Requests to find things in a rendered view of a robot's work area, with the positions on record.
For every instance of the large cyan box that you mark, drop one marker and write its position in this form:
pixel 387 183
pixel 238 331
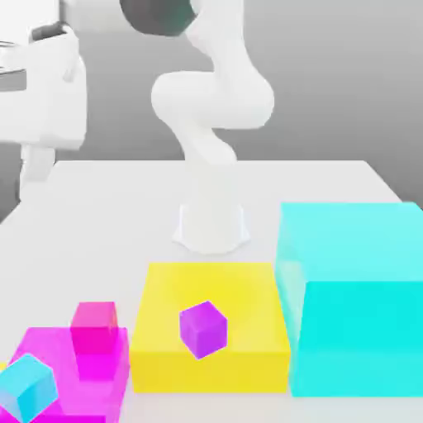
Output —
pixel 360 330

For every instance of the small pink cube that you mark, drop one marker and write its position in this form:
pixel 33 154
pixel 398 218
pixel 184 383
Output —
pixel 95 333

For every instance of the large yellow box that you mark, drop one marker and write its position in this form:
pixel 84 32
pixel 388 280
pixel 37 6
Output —
pixel 211 370

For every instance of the small purple cube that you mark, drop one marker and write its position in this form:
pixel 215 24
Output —
pixel 202 330

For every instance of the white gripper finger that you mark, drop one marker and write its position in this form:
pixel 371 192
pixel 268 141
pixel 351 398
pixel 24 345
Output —
pixel 36 168

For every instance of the large magenta box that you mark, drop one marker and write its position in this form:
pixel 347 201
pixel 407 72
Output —
pixel 43 343

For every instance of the small blue cube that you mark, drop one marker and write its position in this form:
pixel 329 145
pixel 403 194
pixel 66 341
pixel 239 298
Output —
pixel 26 386

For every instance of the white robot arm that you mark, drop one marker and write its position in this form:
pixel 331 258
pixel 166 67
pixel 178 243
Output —
pixel 211 99

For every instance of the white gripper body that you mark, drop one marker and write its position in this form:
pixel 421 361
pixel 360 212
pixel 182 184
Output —
pixel 49 109

